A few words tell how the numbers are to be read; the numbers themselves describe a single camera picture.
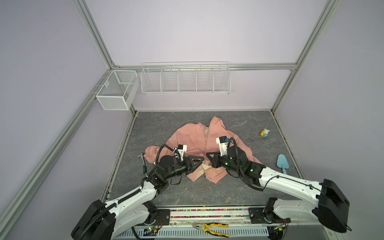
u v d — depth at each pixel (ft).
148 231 2.37
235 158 1.81
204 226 2.32
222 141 2.23
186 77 3.24
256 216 2.42
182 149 2.40
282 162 3.03
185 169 2.18
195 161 2.40
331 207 1.34
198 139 3.28
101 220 1.33
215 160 2.17
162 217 2.42
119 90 3.33
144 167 2.92
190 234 2.53
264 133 3.37
